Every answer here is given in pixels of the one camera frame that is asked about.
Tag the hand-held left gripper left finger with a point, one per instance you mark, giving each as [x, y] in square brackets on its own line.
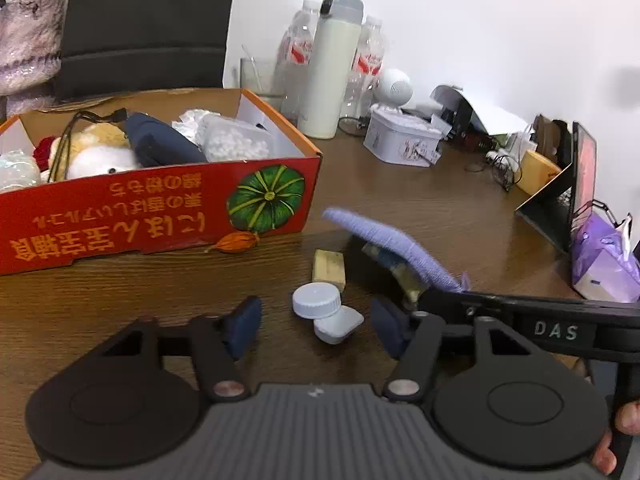
[244, 327]

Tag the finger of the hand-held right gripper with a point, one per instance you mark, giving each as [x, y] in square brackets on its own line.
[450, 302]

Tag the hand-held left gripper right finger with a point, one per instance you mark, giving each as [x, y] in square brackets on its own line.
[387, 327]

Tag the red cardboard box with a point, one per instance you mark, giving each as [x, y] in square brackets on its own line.
[150, 210]

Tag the bag of white balls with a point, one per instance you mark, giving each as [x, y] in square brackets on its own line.
[235, 142]

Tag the navy blue zip pouch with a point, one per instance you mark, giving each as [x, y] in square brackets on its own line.
[160, 145]

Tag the brown wooden desktop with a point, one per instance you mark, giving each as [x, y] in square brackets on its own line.
[450, 200]

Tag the person's right hand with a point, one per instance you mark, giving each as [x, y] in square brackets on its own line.
[629, 419]

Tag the white squarish cap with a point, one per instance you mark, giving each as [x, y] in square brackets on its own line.
[340, 327]

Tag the patterned small box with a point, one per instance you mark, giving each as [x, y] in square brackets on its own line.
[395, 262]

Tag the purple tissue pack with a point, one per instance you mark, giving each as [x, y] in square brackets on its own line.
[600, 260]

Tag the white ribbed round cap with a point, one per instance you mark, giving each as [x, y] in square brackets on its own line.
[315, 300]

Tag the pale yellow rectangular block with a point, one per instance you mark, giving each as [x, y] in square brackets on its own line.
[327, 267]

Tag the orange dried flower bud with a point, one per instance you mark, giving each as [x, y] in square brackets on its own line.
[237, 242]

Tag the pale purple tin box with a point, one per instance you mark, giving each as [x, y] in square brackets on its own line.
[400, 140]

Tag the white paper sheet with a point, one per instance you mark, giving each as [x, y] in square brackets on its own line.
[480, 110]

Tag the brown cardboard piece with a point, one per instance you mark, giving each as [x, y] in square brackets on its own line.
[547, 132]

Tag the white and yellow plush toy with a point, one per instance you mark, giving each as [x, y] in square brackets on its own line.
[100, 160]

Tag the white round speaker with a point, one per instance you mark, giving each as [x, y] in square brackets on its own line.
[395, 87]

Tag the clear glass cup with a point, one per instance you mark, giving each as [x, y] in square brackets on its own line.
[260, 80]

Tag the white thermos with grey lid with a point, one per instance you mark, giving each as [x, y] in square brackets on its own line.
[330, 85]

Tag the red label plastic water bottle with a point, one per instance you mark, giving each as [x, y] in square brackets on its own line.
[297, 50]
[367, 60]

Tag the clear stirring stick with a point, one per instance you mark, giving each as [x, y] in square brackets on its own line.
[252, 67]

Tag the purple fuzzy vase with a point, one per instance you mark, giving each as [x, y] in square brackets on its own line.
[25, 35]

